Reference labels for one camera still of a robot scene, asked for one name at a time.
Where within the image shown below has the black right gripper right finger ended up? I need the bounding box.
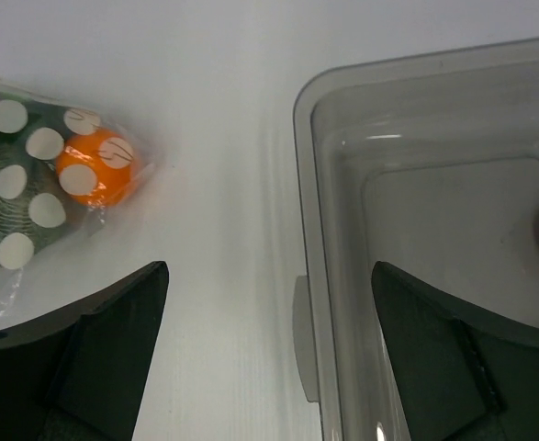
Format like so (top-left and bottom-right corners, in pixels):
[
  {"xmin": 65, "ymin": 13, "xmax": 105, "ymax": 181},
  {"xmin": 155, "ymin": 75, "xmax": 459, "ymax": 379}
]
[{"xmin": 371, "ymin": 262, "xmax": 539, "ymax": 440}]

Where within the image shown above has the clear plastic bin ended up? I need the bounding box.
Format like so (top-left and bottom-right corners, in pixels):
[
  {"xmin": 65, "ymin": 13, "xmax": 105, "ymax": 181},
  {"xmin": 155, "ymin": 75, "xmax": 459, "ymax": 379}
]
[{"xmin": 293, "ymin": 39, "xmax": 539, "ymax": 440}]

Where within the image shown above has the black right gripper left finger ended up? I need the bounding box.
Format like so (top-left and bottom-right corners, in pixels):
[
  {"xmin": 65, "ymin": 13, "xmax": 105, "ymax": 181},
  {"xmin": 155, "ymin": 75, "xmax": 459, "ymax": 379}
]
[{"xmin": 0, "ymin": 261, "xmax": 168, "ymax": 440}]

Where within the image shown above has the dark green avocado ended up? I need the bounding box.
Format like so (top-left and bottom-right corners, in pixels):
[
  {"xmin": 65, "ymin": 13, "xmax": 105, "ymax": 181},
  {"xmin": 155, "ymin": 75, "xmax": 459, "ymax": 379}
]
[{"xmin": 0, "ymin": 100, "xmax": 74, "ymax": 145}]

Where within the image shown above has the clear zip top bag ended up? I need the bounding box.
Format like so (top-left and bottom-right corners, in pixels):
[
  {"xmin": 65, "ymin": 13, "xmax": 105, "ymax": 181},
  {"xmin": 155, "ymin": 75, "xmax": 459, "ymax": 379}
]
[{"xmin": 0, "ymin": 78, "xmax": 157, "ymax": 316}]

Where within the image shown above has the green netted melon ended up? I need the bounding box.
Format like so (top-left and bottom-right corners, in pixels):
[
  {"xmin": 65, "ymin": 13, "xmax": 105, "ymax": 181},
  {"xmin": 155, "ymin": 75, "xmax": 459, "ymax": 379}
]
[{"xmin": 0, "ymin": 144, "xmax": 69, "ymax": 252}]

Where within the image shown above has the orange fruit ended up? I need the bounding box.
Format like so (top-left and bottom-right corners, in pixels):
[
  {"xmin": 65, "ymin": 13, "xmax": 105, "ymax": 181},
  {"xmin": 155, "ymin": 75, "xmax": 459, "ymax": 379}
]
[{"xmin": 56, "ymin": 128, "xmax": 140, "ymax": 207}]

